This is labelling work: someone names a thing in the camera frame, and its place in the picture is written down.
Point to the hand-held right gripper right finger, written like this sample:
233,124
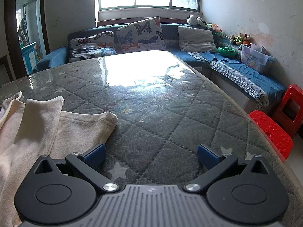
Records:
206,156

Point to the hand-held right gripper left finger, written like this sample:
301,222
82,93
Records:
95,155

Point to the cream long-sleeved garment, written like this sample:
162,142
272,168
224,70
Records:
35,127

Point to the red plastic stool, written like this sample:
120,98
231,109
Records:
272,130
296,92

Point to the blue sofa blanket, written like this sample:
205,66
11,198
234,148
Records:
248,75

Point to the green plastic bowl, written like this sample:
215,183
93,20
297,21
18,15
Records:
226,51

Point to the clear plastic storage box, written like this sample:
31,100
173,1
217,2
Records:
254,60

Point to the small butterfly print pillow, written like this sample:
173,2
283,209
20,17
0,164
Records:
92,40

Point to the plain grey pillow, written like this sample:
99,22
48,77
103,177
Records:
196,39

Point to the light blue cabinet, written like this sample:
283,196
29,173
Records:
29,56

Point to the brown bear plush toy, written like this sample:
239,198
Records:
245,37

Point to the large butterfly print pillow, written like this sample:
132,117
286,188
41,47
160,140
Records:
139,35

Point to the colourful plush toy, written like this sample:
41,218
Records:
214,27

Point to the dark wooden chair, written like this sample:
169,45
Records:
4,62

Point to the blue corner sofa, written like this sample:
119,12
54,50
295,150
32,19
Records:
171,31

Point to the panda plush toy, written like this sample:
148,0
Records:
195,20

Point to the dark wooden door frame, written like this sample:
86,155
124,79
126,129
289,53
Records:
10,28

